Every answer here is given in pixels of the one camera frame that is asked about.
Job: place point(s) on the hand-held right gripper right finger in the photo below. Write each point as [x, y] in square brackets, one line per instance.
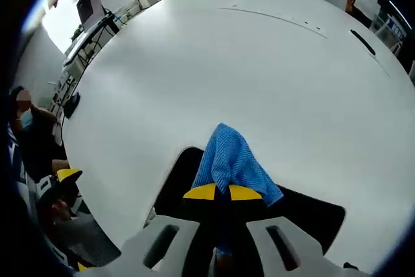
[304, 257]

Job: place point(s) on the black object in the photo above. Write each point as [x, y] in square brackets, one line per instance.
[72, 105]

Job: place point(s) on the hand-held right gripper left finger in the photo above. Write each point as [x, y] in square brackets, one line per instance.
[139, 251]

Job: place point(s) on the blue cleaning cloth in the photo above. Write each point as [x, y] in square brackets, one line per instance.
[233, 157]

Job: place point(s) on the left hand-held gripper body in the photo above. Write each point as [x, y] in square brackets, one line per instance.
[56, 200]

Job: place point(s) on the grey mesh chair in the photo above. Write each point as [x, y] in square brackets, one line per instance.
[87, 241]

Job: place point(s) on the grey monitor on stand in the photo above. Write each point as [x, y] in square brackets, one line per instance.
[90, 4]

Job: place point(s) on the person's left hand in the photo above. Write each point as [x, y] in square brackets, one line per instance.
[60, 210]

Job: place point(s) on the black phone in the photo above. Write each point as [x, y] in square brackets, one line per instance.
[363, 42]

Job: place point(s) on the black frame side desk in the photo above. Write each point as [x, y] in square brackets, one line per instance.
[89, 41]

